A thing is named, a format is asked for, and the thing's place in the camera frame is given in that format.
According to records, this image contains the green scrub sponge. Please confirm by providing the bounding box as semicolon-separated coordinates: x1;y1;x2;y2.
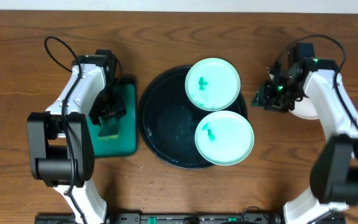
98;118;119;140

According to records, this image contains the white plate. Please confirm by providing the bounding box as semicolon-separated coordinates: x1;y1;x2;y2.
269;72;319;120

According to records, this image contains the mint plate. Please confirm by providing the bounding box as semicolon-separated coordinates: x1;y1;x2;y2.
185;58;241;111
195;111;255;166

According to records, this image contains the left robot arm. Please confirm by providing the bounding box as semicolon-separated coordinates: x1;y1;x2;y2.
27;49;127;223

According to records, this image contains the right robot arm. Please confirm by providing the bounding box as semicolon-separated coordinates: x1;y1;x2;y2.
251;40;358;223

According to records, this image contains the black rectangular water tray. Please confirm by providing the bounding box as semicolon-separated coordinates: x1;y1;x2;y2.
87;78;137;157

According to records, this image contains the round black serving tray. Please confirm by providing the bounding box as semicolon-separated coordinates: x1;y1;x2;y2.
138;66;248;169

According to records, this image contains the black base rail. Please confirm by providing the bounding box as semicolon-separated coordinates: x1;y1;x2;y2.
34;213;347;224

